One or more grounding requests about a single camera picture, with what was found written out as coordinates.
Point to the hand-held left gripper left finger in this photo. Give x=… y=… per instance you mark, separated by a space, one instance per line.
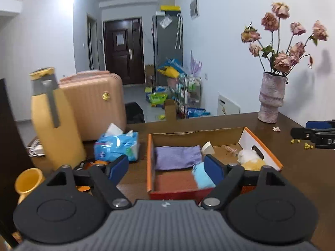
x=119 y=167

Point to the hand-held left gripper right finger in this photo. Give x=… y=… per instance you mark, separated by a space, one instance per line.
x=213 y=168

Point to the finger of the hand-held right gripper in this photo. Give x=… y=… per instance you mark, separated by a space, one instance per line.
x=301 y=132
x=318 y=124

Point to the light blue pouch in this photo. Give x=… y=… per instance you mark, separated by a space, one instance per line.
x=201 y=178

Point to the white triangular sponge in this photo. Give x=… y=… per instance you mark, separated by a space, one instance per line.
x=208 y=148

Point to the red cardboard box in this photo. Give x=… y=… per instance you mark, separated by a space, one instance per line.
x=196 y=138

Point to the yellow white plush sheep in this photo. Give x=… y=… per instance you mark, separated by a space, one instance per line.
x=248 y=157

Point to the scattered yellow crumbs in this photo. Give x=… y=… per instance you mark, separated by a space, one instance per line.
x=306 y=145

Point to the blue tissue pack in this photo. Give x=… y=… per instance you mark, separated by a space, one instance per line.
x=115 y=146

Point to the small clear snack packet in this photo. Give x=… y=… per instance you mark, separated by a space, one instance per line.
x=231 y=150

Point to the pink ceramic vase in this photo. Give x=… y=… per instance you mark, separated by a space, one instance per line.
x=271 y=99

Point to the black bag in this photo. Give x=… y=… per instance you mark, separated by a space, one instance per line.
x=134 y=112

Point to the blue white packs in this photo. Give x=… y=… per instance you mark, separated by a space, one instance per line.
x=199 y=112

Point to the white board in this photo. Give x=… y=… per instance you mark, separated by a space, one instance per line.
x=229 y=104

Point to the yellow thermos jug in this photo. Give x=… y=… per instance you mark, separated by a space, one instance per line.
x=57 y=141

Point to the pink suitcase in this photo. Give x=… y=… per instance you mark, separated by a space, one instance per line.
x=91 y=104

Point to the small brown cardboard box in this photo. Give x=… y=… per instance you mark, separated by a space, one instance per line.
x=170 y=109

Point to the dried rose bouquet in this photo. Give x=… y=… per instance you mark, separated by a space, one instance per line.
x=281 y=60

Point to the green blue packets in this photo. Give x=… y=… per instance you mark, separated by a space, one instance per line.
x=157 y=98

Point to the yellow mug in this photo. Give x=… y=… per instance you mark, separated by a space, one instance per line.
x=28 y=181

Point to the dark brown entrance door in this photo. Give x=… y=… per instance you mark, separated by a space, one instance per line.
x=123 y=62

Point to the yellow toy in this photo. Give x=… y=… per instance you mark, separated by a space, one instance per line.
x=170 y=72

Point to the purple decorative plant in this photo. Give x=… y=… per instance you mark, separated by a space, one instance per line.
x=195 y=64

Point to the blue shopping bag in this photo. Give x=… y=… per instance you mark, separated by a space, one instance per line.
x=172 y=63

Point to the grey refrigerator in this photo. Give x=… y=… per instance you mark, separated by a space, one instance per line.
x=167 y=47

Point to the white stick on refrigerator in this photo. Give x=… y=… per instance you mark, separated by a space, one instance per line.
x=179 y=31

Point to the papers on refrigerator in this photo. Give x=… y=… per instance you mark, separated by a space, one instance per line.
x=165 y=22

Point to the yellow box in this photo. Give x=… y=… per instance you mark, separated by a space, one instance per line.
x=170 y=8

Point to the interior door frame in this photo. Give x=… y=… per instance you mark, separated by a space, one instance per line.
x=92 y=41

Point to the wall poster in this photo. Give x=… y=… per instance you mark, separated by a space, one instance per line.
x=194 y=7

